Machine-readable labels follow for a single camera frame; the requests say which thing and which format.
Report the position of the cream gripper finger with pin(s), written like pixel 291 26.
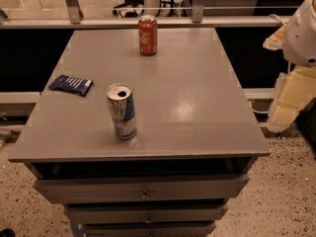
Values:
pixel 275 41
pixel 293 92

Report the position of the silver blue redbull can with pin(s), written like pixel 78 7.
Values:
pixel 121 106

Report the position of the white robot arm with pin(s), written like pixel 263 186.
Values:
pixel 299 40

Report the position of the orange soda can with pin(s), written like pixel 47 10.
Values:
pixel 147 31

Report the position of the grey drawer cabinet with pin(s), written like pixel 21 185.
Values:
pixel 196 136

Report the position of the black office chair base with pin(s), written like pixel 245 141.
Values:
pixel 131 4

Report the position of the blue snack packet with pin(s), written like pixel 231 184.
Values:
pixel 71 85

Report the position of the metal railing frame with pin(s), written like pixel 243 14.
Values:
pixel 98 14

